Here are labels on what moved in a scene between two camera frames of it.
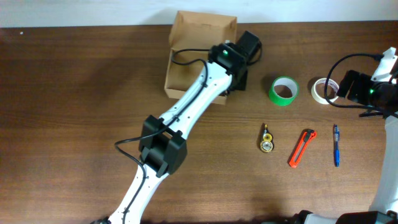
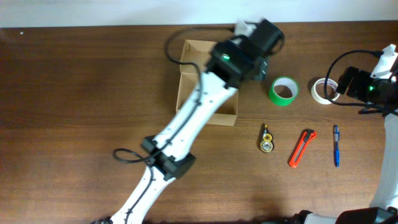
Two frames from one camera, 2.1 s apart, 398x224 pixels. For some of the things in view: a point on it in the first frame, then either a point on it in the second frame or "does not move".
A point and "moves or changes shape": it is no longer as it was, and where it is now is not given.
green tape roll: x=283 y=91 does not move
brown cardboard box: x=192 y=35 moves or changes shape
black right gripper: x=360 y=81 does not move
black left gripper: x=242 y=84 -> x=263 y=63
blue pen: x=336 y=134 does not move
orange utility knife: x=306 y=135 does not move
